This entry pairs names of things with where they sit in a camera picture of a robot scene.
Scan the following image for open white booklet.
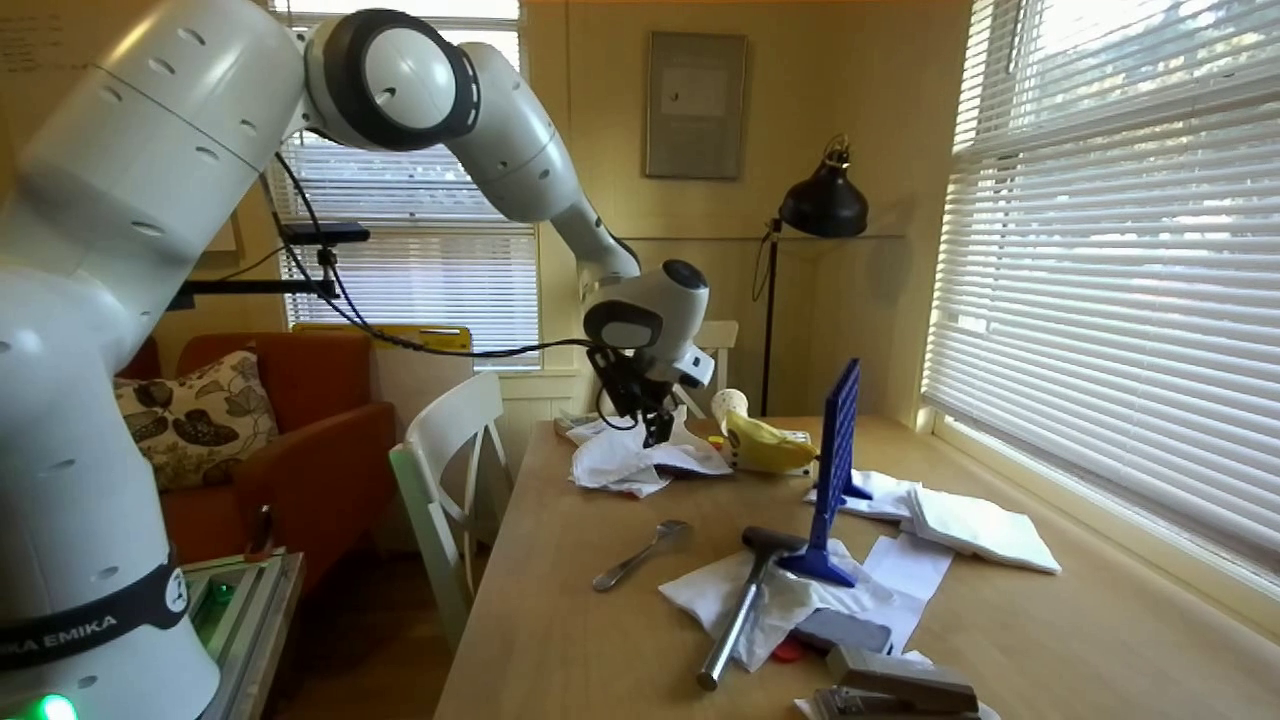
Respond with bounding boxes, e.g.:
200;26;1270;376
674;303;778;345
838;469;1061;575

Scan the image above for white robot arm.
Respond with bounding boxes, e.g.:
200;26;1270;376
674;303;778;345
0;0;711;720

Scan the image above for white wooden chair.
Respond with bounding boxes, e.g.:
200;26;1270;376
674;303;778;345
389;376;511;646

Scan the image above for white towel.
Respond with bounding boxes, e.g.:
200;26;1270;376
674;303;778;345
565;422;732;497

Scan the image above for orange armchair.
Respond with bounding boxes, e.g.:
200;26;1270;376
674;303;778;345
116;334;396;592

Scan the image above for black camera on tripod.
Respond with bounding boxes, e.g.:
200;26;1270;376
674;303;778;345
274;222;371;247

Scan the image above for blue connect four grid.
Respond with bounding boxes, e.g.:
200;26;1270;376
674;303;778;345
783;361;862;590

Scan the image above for black metal hammer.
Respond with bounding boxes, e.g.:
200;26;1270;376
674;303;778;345
701;530;805;689

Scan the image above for white far chair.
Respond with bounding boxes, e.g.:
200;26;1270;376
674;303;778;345
695;319;739;389

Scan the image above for yellow banana toy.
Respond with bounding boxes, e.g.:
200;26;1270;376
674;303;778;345
711;389;814;478

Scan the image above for black desk lamp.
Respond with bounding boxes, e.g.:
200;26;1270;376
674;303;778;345
758;137;867;412

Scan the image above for grey stapler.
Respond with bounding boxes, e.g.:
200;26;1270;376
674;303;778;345
810;650;978;720

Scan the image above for grey wall panel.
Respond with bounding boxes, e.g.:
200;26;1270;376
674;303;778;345
638;34;750;179

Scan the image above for floral patterned cushion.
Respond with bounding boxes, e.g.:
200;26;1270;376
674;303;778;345
116;351;279;494

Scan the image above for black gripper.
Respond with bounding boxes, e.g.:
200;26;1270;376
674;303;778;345
589;345;714;443

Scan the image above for white window blinds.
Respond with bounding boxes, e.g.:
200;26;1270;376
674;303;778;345
924;0;1280;567

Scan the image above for metal spanner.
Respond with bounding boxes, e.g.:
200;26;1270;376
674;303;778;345
589;522;692;592

